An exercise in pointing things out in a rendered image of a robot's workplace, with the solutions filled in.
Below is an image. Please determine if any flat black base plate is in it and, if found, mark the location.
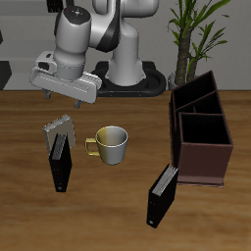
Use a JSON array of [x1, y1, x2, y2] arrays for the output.
[[89, 61, 168, 98]]

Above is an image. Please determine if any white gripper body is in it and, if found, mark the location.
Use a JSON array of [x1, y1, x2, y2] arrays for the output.
[[29, 67, 103, 105]]

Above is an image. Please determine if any black book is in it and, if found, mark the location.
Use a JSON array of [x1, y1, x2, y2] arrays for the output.
[[146, 164, 180, 229], [48, 132, 73, 193]]

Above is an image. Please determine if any green pot plant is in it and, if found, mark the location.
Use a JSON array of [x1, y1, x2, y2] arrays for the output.
[[167, 0, 232, 91]]

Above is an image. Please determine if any pale yellow book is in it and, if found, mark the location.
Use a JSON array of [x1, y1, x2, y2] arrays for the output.
[[42, 114, 76, 156]]

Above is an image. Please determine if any dark wall fixture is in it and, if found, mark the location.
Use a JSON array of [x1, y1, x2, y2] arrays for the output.
[[46, 0, 65, 14]]

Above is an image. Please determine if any dark brown desk caddy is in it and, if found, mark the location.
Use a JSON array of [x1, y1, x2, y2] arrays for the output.
[[169, 70, 234, 188]]

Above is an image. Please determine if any dark object at wall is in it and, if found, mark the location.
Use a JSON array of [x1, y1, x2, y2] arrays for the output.
[[0, 60, 13, 91]]

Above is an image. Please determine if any yellow and white mug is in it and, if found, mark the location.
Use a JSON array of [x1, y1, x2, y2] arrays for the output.
[[84, 125, 129, 166]]

